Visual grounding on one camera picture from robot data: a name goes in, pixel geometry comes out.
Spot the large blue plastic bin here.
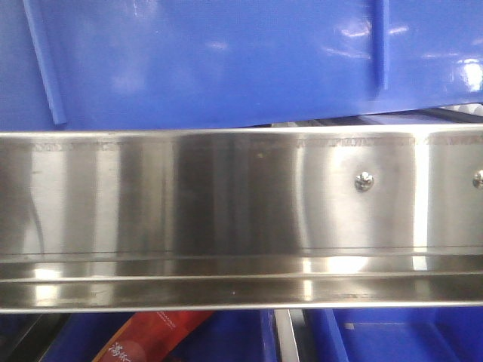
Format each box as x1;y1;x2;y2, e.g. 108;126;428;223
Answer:
1;1;482;131

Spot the lower right blue bin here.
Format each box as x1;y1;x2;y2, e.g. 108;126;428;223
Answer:
306;307;482;361

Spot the red snack package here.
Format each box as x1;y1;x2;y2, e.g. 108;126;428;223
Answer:
94;311;213;361

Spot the rail screw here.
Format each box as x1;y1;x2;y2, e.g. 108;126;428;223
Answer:
354;171;374;192

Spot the stainless steel shelf rail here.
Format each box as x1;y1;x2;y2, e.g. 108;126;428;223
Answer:
1;124;482;313

